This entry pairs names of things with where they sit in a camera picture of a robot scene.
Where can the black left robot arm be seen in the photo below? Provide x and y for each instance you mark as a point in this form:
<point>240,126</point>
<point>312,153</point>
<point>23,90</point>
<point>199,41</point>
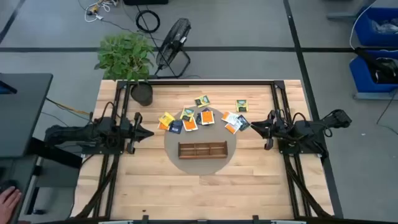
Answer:
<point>77,133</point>

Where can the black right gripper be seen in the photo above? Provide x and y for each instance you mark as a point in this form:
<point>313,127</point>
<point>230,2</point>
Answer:
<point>270,143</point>

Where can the black equipment case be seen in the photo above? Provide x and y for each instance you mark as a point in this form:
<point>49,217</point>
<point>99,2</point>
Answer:
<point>146,2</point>

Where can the computer monitor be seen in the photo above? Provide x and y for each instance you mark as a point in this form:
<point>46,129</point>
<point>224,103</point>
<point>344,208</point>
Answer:
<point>6,88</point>

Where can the white orange tea packet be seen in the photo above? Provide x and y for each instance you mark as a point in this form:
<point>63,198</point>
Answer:
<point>232,127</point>
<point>230,118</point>

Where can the black bag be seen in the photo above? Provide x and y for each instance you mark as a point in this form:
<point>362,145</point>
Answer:
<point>385,79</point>

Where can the round grey mat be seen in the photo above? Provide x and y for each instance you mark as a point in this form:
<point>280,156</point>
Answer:
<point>202,166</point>

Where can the blue storage bin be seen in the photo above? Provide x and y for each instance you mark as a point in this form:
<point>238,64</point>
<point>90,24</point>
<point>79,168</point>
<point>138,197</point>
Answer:
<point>360,77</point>
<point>363,31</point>

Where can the black folded stand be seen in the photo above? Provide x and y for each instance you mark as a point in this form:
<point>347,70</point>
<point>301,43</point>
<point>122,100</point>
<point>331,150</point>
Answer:
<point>370,60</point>

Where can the green leafy plant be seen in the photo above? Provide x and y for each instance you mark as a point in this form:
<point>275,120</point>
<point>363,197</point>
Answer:
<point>124,56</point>

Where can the wooden tea organizer box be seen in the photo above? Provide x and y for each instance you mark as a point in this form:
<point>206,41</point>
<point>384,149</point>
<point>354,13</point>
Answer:
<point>202,157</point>

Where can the dark desk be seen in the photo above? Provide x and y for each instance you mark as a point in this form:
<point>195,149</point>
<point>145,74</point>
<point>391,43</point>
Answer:
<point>25,115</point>

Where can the black tea packet green print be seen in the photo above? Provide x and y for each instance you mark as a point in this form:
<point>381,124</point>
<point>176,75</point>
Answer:
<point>198,119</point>
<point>206,109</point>
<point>244,123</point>

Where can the dark blue tea packet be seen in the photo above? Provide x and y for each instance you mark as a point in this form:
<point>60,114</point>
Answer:
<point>176,127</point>

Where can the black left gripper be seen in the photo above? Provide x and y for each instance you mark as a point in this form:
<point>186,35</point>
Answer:
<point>132,146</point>

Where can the black floor fan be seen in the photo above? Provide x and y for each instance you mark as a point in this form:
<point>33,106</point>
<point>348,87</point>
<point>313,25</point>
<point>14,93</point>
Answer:
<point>174,37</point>

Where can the grey table foot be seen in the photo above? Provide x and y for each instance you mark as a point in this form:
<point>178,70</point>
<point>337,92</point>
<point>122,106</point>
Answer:
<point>342,15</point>
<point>373,96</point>

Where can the person's hand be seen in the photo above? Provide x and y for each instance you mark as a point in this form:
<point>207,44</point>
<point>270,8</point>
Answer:
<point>9,202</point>

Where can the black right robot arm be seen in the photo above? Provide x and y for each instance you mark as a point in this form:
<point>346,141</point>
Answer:
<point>311,132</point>

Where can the clear plastic bag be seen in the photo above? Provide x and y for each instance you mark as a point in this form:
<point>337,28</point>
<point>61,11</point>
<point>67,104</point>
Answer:
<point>385,26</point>

